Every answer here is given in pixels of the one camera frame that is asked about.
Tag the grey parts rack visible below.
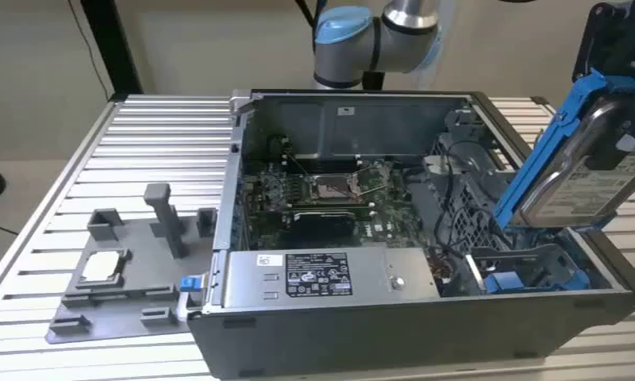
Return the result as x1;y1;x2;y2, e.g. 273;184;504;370
44;182;217;344

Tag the thin black wall cable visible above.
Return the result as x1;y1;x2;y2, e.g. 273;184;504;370
65;0;112;100

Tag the black metal post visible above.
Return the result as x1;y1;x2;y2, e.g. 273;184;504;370
78;0;144;94

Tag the grey metal drive cage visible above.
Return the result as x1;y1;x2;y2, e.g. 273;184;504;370
423;109;517;257

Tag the CPU socket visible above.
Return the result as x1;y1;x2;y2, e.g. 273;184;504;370
309;172;361;203

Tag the metal socket cover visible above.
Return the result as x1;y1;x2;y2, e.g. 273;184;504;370
351;160;393;196

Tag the black RAM slot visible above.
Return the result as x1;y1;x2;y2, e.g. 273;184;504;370
289;199;375;208
289;206;376;216

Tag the sleeved power cable bundle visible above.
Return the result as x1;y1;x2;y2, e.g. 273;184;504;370
428;253;456;281

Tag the silver power supply unit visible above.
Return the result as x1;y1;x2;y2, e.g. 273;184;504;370
224;248;437;309

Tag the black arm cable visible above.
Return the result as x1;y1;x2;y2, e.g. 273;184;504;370
293;0;329;33

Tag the green motherboard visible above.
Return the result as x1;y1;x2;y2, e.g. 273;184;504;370
240;158;429;253

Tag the black looped cable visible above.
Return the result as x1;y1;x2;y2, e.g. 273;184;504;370
444;139;491;178

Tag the blue disk carrier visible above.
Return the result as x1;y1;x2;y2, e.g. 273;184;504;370
484;271;528;294

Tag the thin metal locking lever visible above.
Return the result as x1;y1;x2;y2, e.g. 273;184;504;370
280;146;313;178

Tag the black PC case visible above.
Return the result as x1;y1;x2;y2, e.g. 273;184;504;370
186;89;635;380

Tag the silver CPU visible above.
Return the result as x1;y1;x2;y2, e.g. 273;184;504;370
81;252;125;281

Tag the hard disk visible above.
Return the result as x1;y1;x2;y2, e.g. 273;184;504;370
493;67;635;233

